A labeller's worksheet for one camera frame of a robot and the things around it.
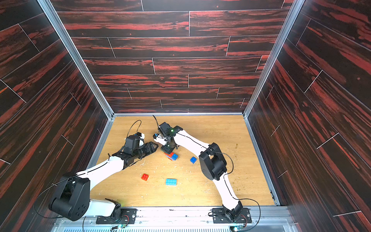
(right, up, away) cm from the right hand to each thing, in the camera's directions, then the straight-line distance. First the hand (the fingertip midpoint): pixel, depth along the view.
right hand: (171, 146), depth 94 cm
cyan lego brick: (+1, -20, -10) cm, 22 cm away
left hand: (-9, +1, -5) cm, 10 cm away
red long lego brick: (-1, -5, -3) cm, 6 cm away
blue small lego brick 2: (+15, -8, -1) cm, 17 cm away
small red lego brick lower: (-15, -17, -8) cm, 24 cm away
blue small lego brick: (+3, -6, -4) cm, 7 cm away
